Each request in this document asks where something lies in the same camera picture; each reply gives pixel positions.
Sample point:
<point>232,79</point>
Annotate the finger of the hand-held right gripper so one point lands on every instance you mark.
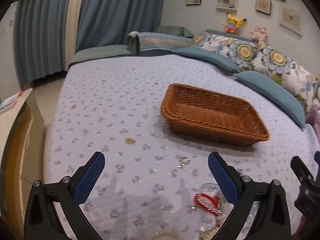
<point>303,173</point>

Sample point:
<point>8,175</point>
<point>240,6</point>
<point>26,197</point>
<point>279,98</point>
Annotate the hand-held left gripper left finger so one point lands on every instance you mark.
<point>90,180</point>

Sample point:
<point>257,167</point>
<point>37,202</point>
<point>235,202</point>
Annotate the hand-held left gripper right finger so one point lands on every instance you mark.
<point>223,180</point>

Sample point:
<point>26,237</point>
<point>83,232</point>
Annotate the brown wicker basket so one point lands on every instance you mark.
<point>212,115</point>

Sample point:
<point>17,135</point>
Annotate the lilac floral bedspread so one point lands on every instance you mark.
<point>112,105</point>

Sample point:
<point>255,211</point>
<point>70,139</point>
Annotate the teal pillow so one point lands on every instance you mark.
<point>210,58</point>
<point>272,92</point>

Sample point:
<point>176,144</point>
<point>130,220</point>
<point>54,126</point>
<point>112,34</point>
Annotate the wooden side table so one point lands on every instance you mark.
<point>15,120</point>

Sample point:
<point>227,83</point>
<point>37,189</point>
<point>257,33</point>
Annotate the floral print pillow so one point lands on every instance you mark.
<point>225,46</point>
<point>287,65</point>

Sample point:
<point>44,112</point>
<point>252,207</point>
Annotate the red and white books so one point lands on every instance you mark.
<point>11,100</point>

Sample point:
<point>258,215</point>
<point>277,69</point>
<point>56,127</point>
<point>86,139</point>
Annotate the grey-green bed sheet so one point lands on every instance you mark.
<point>100,52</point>

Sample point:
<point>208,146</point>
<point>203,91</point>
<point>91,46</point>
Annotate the pink plush toy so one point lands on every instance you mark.
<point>259,33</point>

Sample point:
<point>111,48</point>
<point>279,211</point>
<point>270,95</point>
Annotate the folded blue quilt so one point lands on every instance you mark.
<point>155,43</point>

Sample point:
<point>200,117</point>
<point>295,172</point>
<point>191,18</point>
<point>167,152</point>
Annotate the framed butterfly picture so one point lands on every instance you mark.
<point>290,18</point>

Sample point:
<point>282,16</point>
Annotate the yellow plush toy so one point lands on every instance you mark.
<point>232,23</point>

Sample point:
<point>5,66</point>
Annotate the blue curtain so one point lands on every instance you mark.
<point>120,10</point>
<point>40,30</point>

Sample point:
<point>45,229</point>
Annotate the cream sheer curtain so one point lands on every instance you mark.
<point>73,17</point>

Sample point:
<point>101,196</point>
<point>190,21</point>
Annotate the small framed crown picture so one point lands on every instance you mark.
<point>263,5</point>

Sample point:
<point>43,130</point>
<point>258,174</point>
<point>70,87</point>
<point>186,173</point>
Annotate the white framed collage picture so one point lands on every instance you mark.
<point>226,1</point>

